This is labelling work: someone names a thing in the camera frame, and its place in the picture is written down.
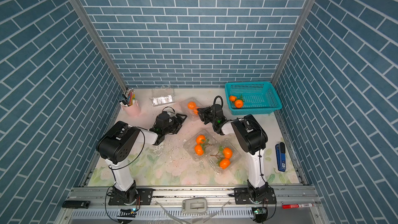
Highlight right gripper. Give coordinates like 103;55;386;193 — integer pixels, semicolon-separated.
197;108;218;127

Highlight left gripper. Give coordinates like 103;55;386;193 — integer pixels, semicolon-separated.
162;113;187;136

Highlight teal plastic basket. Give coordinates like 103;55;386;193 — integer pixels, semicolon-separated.
225;82;282;115

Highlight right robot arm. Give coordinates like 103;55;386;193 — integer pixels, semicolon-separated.
198;95;276;204

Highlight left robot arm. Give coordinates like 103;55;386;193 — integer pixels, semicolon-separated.
96;107;187;205

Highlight clear clamshell container front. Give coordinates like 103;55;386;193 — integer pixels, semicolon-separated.
206;143;241;174

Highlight orange front container upper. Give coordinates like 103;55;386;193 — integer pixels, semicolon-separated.
223;147;233;159

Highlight pink pen cup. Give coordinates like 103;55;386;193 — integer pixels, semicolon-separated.
120;100;141;117

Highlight orange front container lower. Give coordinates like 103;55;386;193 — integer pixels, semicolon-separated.
219;158;231;170

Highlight pens in cup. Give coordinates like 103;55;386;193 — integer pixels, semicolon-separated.
119;89;136;107

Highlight blue stapler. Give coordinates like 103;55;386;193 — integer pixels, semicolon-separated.
275;142;286;172

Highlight red marker pen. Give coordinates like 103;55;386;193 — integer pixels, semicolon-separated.
282;203;314;209

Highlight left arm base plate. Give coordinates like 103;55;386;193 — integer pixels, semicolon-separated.
107;187;154;206

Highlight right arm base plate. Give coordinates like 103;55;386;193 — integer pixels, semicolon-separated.
228;185;277;205

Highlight black device on rail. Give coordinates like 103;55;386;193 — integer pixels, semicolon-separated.
62;200;91;209

